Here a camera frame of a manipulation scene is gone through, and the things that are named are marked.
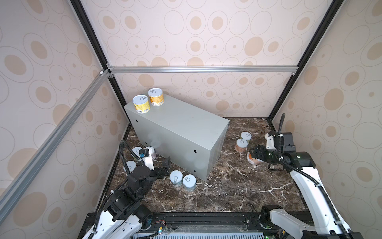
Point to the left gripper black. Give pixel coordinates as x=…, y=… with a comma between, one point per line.
x=161, y=173

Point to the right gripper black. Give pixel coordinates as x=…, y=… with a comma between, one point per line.
x=259, y=149

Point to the pink label can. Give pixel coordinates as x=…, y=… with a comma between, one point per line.
x=241, y=145
x=252, y=160

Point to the tall yellow label can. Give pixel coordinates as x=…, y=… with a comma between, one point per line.
x=141, y=104

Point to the small yellow label can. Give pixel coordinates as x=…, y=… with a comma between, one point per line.
x=156, y=96

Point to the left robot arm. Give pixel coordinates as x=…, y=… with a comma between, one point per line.
x=125, y=200

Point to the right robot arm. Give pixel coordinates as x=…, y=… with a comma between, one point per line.
x=327, y=221

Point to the pink can behind cabinet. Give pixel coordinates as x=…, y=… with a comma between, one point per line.
x=152, y=152

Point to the blue label can left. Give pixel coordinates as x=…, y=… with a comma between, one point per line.
x=176, y=178

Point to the blue label can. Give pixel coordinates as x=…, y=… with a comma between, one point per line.
x=189, y=182
x=176, y=178

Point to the green label can far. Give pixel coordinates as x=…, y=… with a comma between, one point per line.
x=246, y=136

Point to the blue label can right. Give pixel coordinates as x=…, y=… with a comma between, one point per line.
x=189, y=182

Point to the green can behind cabinet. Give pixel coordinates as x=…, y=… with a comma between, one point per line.
x=136, y=150

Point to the grey metal cabinet box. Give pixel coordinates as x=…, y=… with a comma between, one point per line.
x=190, y=136

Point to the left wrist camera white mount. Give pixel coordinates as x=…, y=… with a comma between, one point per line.
x=146, y=158

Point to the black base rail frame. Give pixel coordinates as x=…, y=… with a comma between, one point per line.
x=207, y=225

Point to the horizontal aluminium back rail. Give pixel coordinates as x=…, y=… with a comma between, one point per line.
x=203, y=69

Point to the aluminium left side rail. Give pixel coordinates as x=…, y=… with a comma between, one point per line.
x=19, y=185

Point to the black right corner post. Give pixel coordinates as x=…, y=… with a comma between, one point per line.
x=311, y=47

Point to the black corner post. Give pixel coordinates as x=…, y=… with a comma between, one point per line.
x=94, y=41
x=311, y=47

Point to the black left corner post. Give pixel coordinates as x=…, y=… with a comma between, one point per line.
x=94, y=41

